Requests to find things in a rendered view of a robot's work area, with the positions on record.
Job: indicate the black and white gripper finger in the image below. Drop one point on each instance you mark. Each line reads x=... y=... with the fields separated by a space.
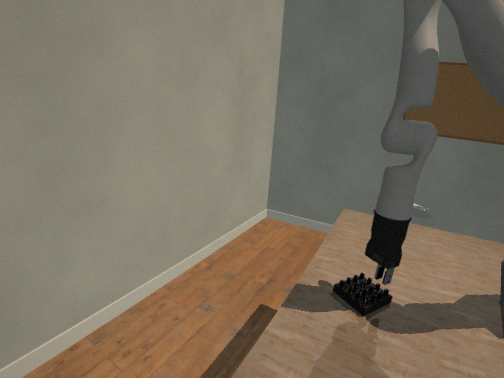
x=379 y=272
x=388 y=276

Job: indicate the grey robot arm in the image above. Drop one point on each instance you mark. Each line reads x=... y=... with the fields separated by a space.
x=480 y=24

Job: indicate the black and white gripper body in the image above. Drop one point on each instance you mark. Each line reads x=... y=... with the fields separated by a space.
x=390 y=223

